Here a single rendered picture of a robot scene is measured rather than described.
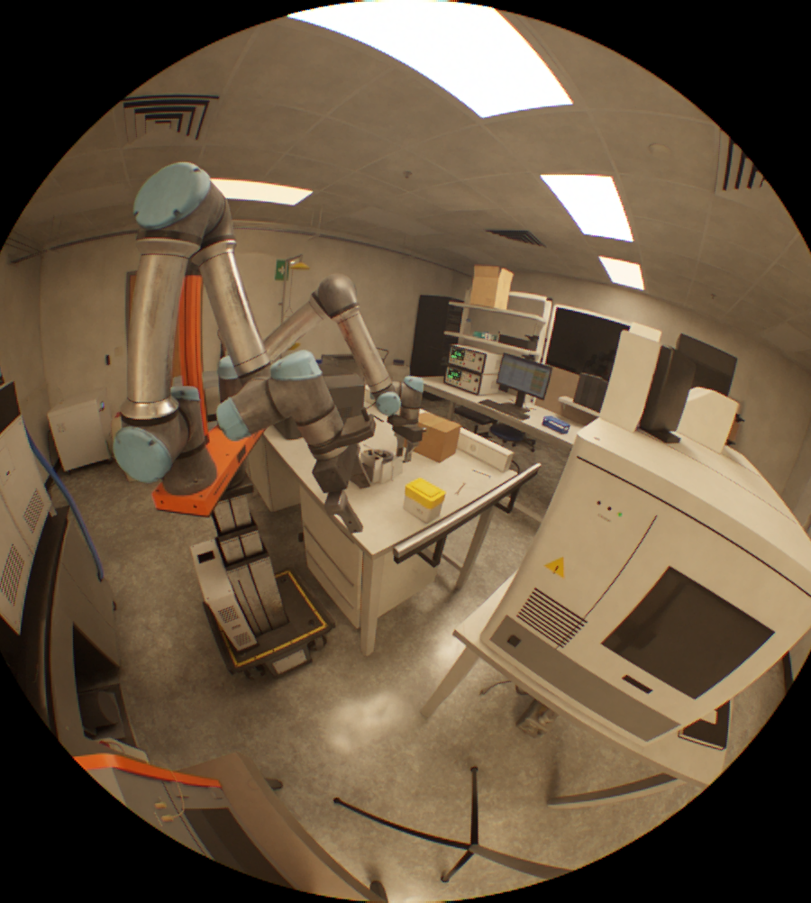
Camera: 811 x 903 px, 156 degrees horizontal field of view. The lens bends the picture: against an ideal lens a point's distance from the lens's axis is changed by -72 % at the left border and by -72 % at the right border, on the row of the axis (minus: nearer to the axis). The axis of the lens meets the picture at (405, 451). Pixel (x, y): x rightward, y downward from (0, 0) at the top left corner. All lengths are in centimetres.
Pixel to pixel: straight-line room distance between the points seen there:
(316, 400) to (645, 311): 502
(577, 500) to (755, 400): 506
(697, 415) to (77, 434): 456
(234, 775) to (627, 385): 119
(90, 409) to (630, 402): 408
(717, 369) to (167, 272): 267
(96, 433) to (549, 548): 399
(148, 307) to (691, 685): 106
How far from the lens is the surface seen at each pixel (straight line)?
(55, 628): 145
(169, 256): 52
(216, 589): 113
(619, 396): 61
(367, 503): 108
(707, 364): 250
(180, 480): 73
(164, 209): 50
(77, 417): 397
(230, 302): 60
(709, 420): 93
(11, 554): 144
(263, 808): 88
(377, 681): 164
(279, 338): 106
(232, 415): 50
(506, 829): 170
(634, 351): 61
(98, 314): 442
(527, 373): 271
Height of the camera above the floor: 155
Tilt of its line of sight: 26 degrees down
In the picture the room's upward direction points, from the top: 8 degrees clockwise
